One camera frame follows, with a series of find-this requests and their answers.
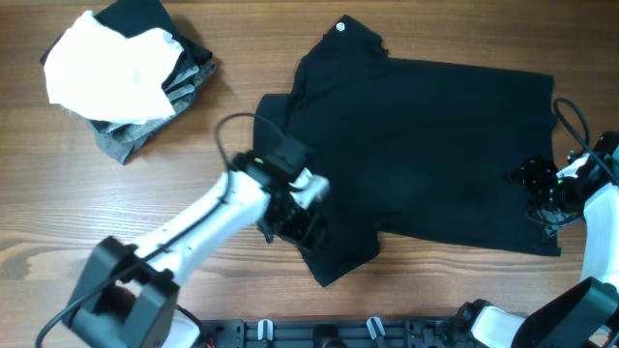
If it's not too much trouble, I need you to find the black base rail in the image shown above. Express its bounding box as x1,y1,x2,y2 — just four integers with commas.
193,317,478,348

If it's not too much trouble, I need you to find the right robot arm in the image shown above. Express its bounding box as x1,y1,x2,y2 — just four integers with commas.
445,131,618,347

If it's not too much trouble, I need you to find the right black cable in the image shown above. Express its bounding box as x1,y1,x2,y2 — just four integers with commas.
552,97,619,188

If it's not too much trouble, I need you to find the black polo shirt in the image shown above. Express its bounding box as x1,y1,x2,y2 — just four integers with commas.
252,16,561,285

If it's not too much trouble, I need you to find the left black cable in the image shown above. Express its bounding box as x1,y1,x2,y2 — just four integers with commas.
34,112,286,348

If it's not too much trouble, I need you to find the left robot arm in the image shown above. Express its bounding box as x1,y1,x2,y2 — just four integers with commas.
62,136,329,348

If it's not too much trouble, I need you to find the white folded cloth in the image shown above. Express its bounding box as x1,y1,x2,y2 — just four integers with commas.
44,11,184,125

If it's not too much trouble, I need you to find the grey folded garment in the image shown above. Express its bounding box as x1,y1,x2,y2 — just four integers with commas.
85,60,216,164

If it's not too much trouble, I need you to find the black cable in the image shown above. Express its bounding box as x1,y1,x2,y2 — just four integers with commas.
552,97,619,188
34,112,286,348

